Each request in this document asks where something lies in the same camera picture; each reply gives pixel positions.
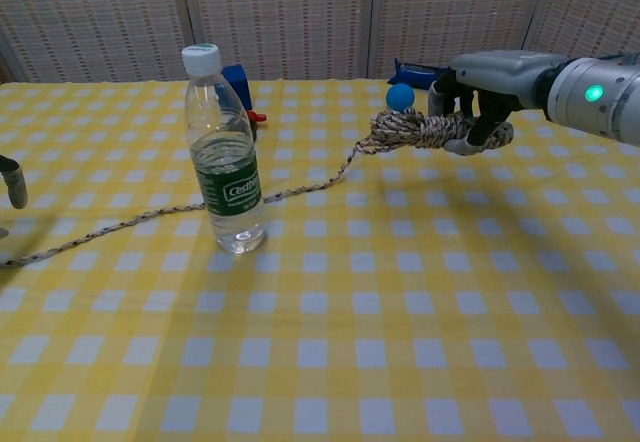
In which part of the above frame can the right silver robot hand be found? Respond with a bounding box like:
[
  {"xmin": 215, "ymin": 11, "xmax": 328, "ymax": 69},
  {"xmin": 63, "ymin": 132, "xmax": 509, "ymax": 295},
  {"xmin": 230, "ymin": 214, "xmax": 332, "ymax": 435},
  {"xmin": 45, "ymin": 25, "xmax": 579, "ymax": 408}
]
[{"xmin": 427, "ymin": 50, "xmax": 569, "ymax": 157}]

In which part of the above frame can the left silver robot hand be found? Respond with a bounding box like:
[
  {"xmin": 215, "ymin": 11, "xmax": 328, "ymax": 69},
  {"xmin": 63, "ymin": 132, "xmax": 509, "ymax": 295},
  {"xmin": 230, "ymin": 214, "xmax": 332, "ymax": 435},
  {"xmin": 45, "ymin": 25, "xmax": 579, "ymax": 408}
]
[{"xmin": 0, "ymin": 154, "xmax": 29, "ymax": 210}]

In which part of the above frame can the braided multicolour rope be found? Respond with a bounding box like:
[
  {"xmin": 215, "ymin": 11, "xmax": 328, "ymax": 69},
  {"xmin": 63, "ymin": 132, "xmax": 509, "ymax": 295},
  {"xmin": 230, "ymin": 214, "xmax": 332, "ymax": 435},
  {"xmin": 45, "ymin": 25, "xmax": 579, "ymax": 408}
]
[{"xmin": 4, "ymin": 107, "xmax": 515, "ymax": 268}]

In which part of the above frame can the blue foil pouch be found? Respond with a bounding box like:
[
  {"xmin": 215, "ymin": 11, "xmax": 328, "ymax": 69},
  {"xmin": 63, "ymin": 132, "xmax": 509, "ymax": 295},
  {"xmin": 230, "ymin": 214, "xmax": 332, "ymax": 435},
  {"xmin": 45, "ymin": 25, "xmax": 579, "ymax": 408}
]
[{"xmin": 388, "ymin": 58, "xmax": 451, "ymax": 94}]

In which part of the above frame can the blue ball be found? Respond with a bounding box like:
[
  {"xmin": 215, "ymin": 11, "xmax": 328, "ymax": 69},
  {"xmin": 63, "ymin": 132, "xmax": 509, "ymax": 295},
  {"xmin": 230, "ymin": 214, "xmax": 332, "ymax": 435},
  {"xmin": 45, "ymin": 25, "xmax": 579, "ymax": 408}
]
[{"xmin": 385, "ymin": 83, "xmax": 417, "ymax": 113}]

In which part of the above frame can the woven folding screen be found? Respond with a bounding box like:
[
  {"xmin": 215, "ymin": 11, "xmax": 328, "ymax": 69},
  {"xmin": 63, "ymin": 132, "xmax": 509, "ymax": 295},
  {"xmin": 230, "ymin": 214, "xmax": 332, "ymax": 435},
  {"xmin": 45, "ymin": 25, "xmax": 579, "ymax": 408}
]
[{"xmin": 0, "ymin": 0, "xmax": 640, "ymax": 84}]

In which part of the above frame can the clear plastic water bottle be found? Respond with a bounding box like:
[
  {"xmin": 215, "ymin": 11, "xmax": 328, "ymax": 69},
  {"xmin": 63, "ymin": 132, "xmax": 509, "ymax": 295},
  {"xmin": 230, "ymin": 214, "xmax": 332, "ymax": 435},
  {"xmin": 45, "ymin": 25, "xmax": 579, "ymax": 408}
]
[{"xmin": 180, "ymin": 41, "xmax": 268, "ymax": 256}]

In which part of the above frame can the blue plastic block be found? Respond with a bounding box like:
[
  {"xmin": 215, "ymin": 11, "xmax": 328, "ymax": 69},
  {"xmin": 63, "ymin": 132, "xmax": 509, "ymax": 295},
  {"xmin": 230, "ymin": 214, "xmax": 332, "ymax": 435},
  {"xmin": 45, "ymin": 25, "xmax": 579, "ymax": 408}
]
[{"xmin": 221, "ymin": 64, "xmax": 255, "ymax": 113}]

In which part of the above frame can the yellow checkered tablecloth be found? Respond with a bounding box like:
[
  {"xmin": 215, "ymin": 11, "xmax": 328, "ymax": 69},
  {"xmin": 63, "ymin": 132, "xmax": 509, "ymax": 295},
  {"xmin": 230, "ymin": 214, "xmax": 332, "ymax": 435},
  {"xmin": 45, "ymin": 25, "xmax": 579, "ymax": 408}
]
[{"xmin": 0, "ymin": 77, "xmax": 640, "ymax": 442}]

